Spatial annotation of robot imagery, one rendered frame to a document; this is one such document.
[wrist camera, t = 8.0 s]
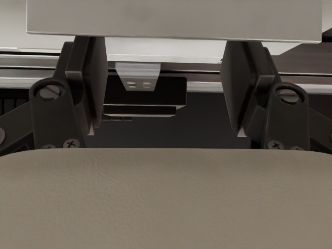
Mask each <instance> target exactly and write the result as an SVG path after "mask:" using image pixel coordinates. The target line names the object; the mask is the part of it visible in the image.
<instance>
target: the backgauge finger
mask: <svg viewBox="0 0 332 249"><path fill-rule="evenodd" d="M115 69H116V71H117V73H118V75H108V77H107V83H106V90H105V97H104V103H103V114H105V115H108V116H117V117H172V116H175V115H176V110H177V109H179V108H182V107H184V106H186V104H187V78H186V77H163V76H159V73H160V70H161V63H160V62H138V61H115Z"/></svg>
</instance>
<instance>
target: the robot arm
mask: <svg viewBox="0 0 332 249"><path fill-rule="evenodd" d="M107 77H108V61H107V53H106V45H105V37H89V36H75V39H74V41H65V42H64V44H63V47H62V50H61V53H60V56H59V59H58V62H57V65H56V68H55V71H54V74H53V77H52V78H45V79H42V80H39V81H37V82H35V83H34V84H33V85H32V86H31V88H30V89H29V101H28V102H26V103H24V104H22V105H21V106H19V107H17V108H15V109H13V110H11V111H9V112H7V113H6V114H4V115H2V116H0V249H332V120H331V119H329V118H327V117H326V116H324V115H322V114H320V113H319V112H317V111H315V110H313V109H311V108H310V107H309V97H308V94H307V93H306V91H305V90H304V89H303V88H301V87H299V86H298V85H296V84H293V83H288V82H282V80H281V78H280V76H279V73H278V71H277V68H276V66H275V64H274V61H273V59H272V57H271V54H270V52H269V50H268V48H267V47H263V45H262V42H257V41H227V42H226V46H225V50H224V54H223V58H222V62H221V67H220V78H221V83H222V87H223V92H224V96H225V101H226V105H227V110H228V114H229V119H230V123H231V127H232V129H235V130H236V133H237V137H249V138H250V140H249V145H248V149H199V148H85V146H84V141H83V137H85V136H86V135H94V133H95V128H100V123H101V117H102V110H103V103H104V97H105V90H106V83H107Z"/></svg>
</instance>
